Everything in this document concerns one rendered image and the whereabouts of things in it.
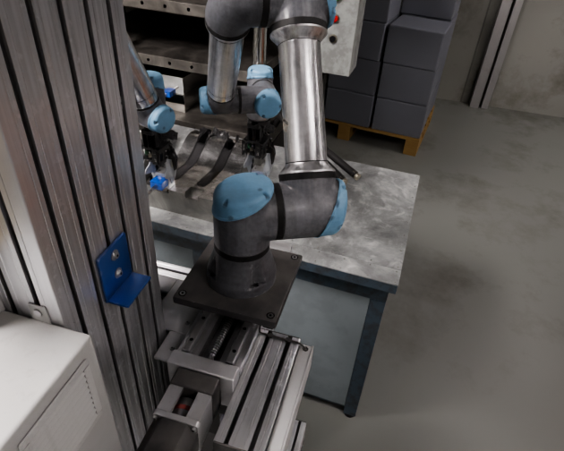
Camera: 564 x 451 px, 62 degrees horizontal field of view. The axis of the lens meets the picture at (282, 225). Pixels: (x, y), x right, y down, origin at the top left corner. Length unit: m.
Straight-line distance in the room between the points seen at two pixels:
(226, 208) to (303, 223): 0.15
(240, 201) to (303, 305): 0.85
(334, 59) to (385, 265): 1.01
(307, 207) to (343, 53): 1.31
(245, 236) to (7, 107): 0.49
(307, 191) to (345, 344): 0.93
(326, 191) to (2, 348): 0.59
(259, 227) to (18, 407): 0.48
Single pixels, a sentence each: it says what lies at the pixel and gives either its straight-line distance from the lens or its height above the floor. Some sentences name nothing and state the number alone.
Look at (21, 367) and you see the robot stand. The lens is 0.69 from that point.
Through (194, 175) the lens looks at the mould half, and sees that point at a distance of 1.68.
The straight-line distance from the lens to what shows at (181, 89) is 2.40.
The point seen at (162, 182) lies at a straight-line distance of 1.57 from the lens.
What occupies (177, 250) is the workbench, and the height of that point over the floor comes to 0.65.
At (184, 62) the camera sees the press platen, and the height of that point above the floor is 1.03.
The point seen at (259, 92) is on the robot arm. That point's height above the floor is 1.28.
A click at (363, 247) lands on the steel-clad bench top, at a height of 0.80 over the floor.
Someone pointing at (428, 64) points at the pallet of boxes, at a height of 0.73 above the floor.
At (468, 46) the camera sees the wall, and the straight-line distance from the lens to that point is 5.22.
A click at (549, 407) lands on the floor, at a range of 2.43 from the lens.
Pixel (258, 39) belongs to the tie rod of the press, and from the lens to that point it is 2.09.
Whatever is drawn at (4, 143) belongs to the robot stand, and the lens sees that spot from 0.56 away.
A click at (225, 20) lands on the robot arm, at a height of 1.51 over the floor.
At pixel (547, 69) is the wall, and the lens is 5.37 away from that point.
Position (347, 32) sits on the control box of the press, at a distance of 2.11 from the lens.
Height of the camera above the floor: 1.74
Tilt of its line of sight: 36 degrees down
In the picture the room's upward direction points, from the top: 4 degrees clockwise
